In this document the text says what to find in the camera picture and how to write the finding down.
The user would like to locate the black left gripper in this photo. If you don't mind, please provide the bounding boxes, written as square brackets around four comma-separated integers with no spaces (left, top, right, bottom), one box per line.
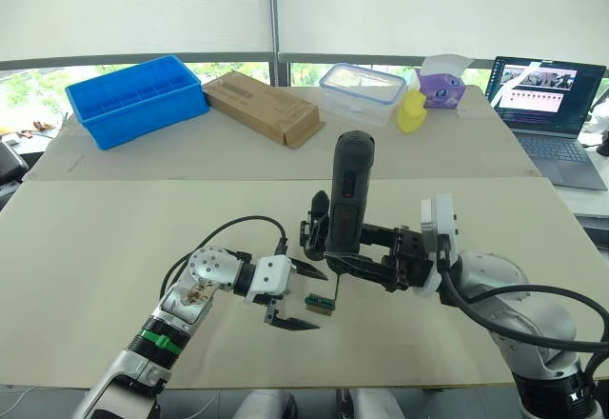
[250,190,406,332]

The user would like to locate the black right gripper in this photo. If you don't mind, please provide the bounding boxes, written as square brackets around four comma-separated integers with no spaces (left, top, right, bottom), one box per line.
[324,225,437,294]

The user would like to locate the black electric screwdriver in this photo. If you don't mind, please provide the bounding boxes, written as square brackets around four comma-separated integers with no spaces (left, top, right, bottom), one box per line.
[324,130,378,313]

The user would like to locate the yellow plastic piece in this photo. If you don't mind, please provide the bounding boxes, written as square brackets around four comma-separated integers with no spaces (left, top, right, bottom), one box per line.
[397,89,428,133]

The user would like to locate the black block under table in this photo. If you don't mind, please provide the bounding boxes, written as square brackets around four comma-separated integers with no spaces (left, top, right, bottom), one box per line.
[334,388,354,419]

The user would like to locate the white rounded shape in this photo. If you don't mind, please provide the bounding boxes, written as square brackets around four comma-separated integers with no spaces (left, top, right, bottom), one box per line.
[231,388,299,419]
[350,387,406,419]

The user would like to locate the brown cardboard box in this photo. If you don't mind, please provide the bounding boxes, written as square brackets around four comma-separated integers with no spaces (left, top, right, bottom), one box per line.
[202,70,326,150]

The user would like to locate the clear container with blue lid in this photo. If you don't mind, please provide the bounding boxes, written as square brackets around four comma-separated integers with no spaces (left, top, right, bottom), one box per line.
[318,62,407,129]

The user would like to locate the purple tissue box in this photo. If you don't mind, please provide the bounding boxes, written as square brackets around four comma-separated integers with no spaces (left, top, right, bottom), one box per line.
[412,53,473,110]

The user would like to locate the blue plastic divided bin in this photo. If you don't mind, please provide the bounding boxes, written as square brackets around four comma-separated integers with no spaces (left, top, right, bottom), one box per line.
[64,54,211,152]

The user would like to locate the grey open laptop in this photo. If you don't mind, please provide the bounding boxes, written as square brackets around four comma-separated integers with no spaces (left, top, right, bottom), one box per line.
[486,54,609,192]

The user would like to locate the white roller blind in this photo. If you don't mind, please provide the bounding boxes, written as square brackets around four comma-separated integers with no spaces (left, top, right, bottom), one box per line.
[277,0,609,59]
[0,0,273,62]

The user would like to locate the white crumpled object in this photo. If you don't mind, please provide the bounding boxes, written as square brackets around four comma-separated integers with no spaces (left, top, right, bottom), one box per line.
[586,102,609,135]

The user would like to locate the small red brown items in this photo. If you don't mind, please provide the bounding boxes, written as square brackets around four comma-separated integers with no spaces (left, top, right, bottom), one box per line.
[18,120,59,138]

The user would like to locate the black rounded device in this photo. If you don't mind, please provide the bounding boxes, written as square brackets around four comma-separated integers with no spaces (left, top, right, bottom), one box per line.
[0,141,30,186]

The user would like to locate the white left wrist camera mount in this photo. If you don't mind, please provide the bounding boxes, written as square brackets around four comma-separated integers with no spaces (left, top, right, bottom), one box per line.
[244,255,293,307]

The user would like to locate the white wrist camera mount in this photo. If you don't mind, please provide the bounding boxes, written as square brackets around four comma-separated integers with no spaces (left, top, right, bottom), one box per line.
[244,255,293,307]
[412,192,461,297]

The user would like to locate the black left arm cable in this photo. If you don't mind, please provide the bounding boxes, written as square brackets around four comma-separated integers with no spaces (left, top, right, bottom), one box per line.
[160,215,288,300]

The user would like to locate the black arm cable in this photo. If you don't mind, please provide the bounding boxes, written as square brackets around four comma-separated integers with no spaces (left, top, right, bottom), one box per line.
[436,240,609,391]
[160,215,288,300]

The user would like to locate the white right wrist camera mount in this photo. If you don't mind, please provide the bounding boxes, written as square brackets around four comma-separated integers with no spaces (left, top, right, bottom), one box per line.
[412,192,461,297]

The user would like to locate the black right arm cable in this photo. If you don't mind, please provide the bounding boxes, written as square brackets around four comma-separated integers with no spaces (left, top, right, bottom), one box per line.
[436,240,609,391]

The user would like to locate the grey window frame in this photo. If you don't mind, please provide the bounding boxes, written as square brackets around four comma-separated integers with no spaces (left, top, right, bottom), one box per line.
[0,0,609,88]

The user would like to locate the thin white cable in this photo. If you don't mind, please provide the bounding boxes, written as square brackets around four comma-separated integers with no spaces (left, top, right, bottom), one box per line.
[0,382,32,409]

